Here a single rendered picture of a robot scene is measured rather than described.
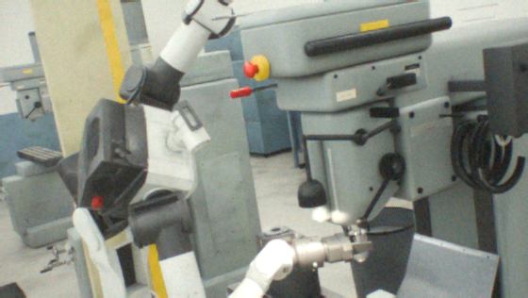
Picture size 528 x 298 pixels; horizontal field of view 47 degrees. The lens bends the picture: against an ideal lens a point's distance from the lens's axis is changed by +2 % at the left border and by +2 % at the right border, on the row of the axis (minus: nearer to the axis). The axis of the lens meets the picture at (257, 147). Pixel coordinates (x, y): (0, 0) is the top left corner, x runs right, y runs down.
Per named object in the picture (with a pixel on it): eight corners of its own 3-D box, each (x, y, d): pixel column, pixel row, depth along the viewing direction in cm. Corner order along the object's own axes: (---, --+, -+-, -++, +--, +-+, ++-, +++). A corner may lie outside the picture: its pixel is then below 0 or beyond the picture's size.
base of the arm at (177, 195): (140, 262, 154) (131, 233, 146) (130, 226, 163) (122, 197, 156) (197, 244, 157) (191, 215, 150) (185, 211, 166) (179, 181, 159)
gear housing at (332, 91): (332, 113, 143) (326, 72, 141) (275, 110, 163) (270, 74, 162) (431, 88, 159) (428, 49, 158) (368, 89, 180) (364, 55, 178)
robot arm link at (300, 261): (310, 260, 159) (268, 269, 158) (308, 278, 168) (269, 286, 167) (300, 223, 166) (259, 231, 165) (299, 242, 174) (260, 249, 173)
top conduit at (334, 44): (313, 57, 133) (311, 41, 133) (303, 57, 137) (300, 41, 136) (453, 28, 156) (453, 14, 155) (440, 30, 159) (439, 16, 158)
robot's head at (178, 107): (181, 144, 161) (188, 133, 154) (165, 119, 162) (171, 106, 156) (200, 136, 164) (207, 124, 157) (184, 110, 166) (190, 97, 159)
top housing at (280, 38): (296, 78, 136) (286, 6, 133) (239, 80, 158) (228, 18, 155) (441, 47, 159) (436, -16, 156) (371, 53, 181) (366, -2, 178)
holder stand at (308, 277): (290, 304, 199) (281, 245, 196) (262, 283, 219) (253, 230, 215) (321, 292, 204) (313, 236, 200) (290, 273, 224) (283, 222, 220)
